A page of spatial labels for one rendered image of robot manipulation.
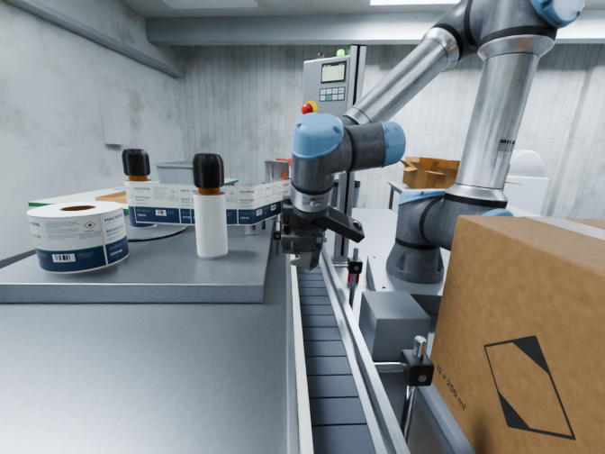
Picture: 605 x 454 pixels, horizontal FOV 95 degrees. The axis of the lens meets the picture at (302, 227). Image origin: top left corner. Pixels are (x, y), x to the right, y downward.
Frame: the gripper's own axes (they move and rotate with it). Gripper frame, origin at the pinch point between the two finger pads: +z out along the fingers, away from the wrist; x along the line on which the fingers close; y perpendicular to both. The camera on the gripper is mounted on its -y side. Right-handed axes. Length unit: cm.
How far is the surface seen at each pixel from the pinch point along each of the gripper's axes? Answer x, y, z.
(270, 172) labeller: -65, 13, 19
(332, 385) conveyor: 28.1, -0.4, -9.9
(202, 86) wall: -519, 165, 147
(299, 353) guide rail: 24.5, 4.3, -11.9
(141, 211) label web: -37, 58, 18
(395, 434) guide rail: 35.7, -3.2, -23.8
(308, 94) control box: -55, 0, -19
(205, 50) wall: -547, 154, 94
